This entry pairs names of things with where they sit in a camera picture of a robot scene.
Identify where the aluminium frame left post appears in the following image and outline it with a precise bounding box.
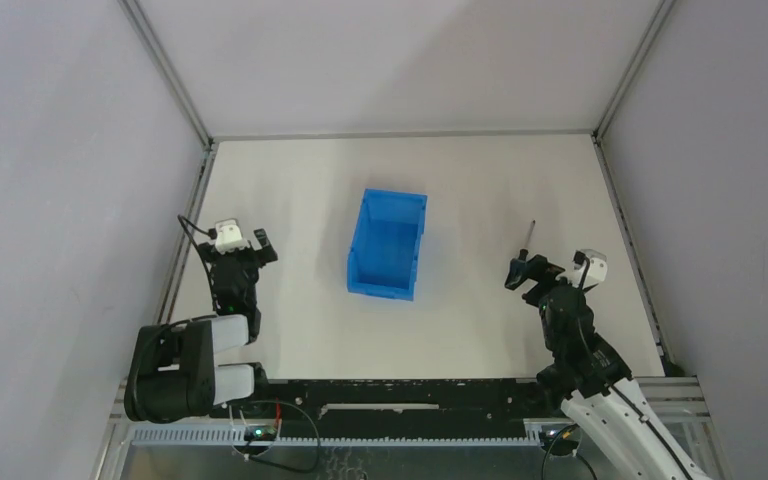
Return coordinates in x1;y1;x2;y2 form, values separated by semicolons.
118;0;213;150

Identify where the left controller board with wires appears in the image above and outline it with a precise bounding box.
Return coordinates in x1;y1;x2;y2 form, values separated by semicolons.
228;399;322;475

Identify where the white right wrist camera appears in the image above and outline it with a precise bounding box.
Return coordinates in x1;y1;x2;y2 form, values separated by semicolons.
570;249;608;292

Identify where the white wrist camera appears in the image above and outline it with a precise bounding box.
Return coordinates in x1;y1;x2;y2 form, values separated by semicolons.
214;218;248;254
570;249;608;292

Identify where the yellow black handled screwdriver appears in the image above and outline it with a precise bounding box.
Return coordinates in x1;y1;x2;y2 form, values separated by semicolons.
518;220;536;262

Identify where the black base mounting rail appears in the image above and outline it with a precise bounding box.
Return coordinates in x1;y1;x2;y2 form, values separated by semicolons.
210;378;560;440

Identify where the right controller board with wires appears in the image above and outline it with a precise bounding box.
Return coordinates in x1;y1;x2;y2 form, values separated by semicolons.
539;424;598;480

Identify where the controller board with wires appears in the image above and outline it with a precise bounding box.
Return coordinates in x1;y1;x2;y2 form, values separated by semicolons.
539;424;598;480
228;399;322;475

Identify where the aluminium frame right post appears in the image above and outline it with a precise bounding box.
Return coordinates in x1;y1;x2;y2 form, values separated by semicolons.
592;0;677;143

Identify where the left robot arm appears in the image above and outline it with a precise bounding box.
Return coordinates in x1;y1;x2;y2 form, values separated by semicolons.
124;225;278;424

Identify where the blue plastic bin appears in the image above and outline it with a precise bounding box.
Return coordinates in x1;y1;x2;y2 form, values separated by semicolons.
346;189;428;301

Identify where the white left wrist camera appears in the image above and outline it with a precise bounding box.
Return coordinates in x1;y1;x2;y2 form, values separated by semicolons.
214;218;248;254

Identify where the aluminium frame post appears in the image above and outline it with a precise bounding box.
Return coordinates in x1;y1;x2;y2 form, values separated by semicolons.
592;0;677;143
118;0;213;150

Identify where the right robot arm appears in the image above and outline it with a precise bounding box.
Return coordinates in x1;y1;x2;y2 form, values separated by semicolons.
505;249;707;479

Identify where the white slotted cable duct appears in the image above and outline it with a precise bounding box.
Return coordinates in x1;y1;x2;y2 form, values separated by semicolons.
130;425;544;446

